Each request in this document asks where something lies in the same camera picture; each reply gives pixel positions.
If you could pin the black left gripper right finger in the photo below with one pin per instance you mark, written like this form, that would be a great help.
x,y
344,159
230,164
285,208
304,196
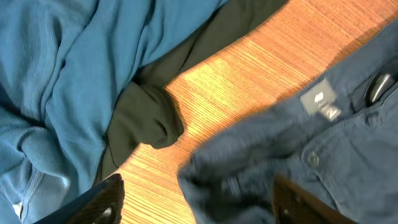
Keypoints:
x,y
294,205

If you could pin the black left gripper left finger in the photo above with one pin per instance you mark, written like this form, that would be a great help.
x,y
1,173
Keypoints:
x,y
100,205

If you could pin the navy blue shorts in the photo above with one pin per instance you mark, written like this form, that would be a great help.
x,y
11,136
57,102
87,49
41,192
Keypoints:
x,y
336,139

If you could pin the black garment under t-shirt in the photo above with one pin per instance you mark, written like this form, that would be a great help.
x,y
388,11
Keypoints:
x,y
145,112

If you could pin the teal blue t-shirt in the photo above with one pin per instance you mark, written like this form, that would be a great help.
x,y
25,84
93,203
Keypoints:
x,y
63,66

